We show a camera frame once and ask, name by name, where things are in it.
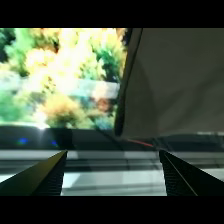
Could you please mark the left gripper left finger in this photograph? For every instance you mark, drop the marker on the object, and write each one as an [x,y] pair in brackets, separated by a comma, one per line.
[40,180]

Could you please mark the silver frame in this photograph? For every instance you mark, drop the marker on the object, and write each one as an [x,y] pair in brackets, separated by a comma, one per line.
[113,181]

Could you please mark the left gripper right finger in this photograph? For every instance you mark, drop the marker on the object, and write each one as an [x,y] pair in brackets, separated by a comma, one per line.
[186,181]

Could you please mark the brown garment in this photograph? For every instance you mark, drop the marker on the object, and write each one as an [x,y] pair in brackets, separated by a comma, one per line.
[180,83]

